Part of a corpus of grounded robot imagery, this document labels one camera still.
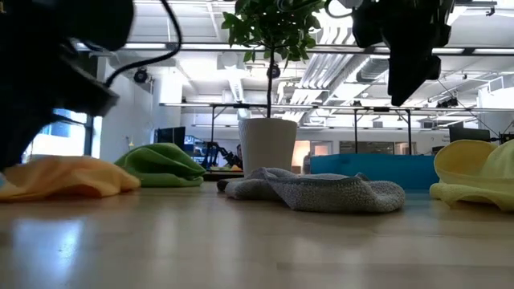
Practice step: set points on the black metal table frame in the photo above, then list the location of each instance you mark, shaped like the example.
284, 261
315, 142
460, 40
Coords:
225, 176

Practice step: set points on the lime green microfiber towel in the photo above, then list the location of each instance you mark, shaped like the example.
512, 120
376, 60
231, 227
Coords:
502, 172

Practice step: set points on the person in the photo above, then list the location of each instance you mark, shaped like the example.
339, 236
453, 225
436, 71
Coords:
307, 162

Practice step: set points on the orange microfiber towel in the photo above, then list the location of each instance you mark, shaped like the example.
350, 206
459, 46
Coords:
60, 176

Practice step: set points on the black ceiling camera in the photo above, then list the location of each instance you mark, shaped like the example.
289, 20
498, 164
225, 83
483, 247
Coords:
276, 71
141, 75

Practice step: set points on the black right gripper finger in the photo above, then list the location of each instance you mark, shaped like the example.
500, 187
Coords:
405, 72
433, 67

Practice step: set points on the yellow microfiber towel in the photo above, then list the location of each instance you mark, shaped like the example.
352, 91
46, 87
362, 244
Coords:
462, 160

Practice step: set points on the black background robot arm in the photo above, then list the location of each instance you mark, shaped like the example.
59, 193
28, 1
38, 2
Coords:
217, 154

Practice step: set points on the blue plastic basket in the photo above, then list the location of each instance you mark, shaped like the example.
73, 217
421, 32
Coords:
373, 170

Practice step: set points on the black computer monitor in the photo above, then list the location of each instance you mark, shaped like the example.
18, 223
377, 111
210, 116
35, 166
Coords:
170, 135
470, 135

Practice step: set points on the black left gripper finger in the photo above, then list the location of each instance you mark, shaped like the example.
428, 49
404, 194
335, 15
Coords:
20, 128
80, 88

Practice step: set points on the green leafy plant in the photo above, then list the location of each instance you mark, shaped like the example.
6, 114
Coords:
273, 24

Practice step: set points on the grey microfiber towel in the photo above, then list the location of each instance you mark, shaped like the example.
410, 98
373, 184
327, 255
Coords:
321, 192

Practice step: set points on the dark green microfiber towel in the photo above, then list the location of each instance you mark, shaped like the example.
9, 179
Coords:
164, 164

